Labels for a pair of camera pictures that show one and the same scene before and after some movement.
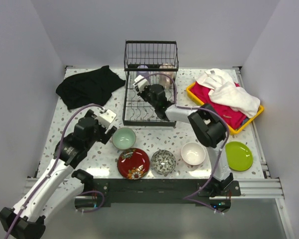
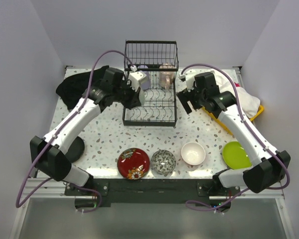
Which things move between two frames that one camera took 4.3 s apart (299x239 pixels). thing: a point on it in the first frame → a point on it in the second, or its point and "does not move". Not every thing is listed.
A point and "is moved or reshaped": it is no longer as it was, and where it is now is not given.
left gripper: x=104 y=137 → x=134 y=101
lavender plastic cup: x=144 y=73 does not move
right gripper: x=141 y=94 → x=185 y=96
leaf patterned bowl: x=163 y=162 does not move
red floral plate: x=133 y=163 does not move
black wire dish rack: x=151 y=67 does not move
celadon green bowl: x=123 y=138 is moved or reshaped
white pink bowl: x=193 y=153 does not move
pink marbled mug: x=164 y=80 does not move
